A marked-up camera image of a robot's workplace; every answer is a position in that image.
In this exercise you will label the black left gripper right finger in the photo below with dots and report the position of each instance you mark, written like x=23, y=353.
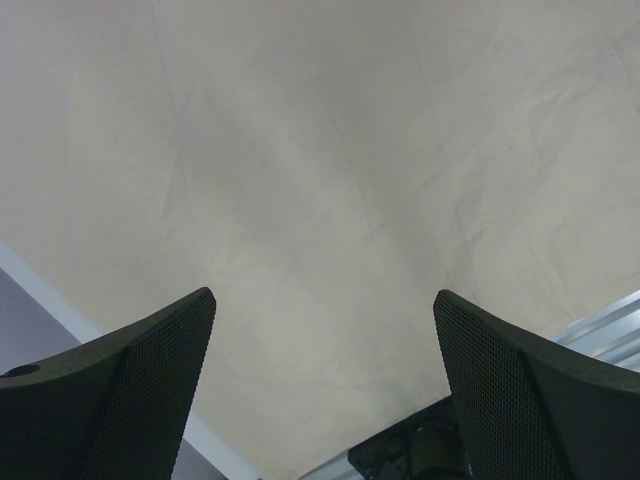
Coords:
x=529, y=408

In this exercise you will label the aluminium front rail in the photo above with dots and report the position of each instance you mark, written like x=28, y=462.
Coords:
x=611, y=335

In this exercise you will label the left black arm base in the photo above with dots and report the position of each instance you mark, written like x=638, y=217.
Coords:
x=425, y=445

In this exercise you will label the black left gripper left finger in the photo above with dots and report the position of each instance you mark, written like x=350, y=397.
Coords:
x=112, y=408

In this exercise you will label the beige cloth mat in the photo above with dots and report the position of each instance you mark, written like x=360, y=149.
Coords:
x=325, y=168

